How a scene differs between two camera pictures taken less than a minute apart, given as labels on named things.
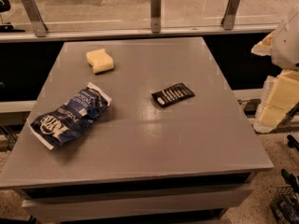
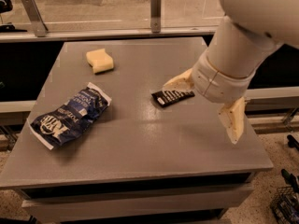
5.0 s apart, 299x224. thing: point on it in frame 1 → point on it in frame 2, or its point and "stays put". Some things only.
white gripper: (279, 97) → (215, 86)
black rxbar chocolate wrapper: (173, 94) stays put
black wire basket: (286, 205) stays put
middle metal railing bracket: (156, 11) stays put
